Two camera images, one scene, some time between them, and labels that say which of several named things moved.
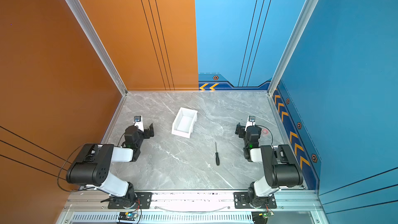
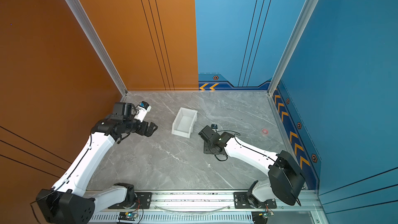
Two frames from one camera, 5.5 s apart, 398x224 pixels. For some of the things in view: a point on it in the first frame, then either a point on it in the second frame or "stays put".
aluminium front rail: x=91 y=207 stays put
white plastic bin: x=184 y=122 stays put
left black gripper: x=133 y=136 to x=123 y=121
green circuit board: x=127 y=216 stays put
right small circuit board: x=266 y=214 stays put
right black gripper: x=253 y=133 to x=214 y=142
